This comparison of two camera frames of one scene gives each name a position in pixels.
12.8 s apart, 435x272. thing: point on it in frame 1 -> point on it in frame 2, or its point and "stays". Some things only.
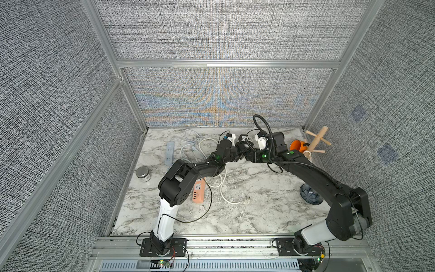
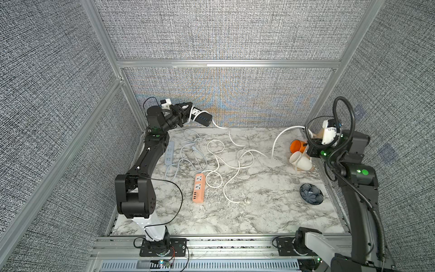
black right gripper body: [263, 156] -> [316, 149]
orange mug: [297, 144] stays
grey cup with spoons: [310, 195] stays
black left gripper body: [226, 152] -> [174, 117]
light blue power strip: [169, 152] stays
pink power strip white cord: [222, 179] -> [199, 188]
